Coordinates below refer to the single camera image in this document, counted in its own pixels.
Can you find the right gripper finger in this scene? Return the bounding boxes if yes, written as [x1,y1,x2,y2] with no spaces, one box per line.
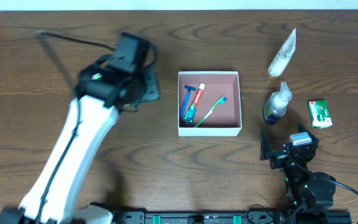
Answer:
[260,130,272,161]
[298,122,313,137]

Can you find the clear pump soap bottle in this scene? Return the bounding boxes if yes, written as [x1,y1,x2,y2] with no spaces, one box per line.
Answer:
[263,82,292,126]

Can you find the blue disposable razor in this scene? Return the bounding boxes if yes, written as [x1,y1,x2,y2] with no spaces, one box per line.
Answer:
[179,85,196,118]

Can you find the green toothbrush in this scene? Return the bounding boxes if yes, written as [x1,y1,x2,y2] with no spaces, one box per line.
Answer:
[195,96,227,128]

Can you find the Colgate toothpaste tube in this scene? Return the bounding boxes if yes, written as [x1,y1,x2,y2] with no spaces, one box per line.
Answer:
[183,83,205,123]

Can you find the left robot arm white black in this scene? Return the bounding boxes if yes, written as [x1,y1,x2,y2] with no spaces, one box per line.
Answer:
[0,32,159,223]

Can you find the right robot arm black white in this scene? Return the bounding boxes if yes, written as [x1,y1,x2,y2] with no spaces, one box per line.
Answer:
[260,123,336,223]

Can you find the green soap bar pack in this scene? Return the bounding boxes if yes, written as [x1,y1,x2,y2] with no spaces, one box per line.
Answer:
[308,100,333,129]

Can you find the white box pink interior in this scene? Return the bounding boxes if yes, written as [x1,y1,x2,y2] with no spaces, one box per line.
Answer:
[178,71,242,137]

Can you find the white lotion tube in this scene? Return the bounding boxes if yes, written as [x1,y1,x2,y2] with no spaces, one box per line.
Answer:
[267,28,296,79]

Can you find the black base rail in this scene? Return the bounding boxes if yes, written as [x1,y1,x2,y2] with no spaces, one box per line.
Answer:
[112,210,352,224]

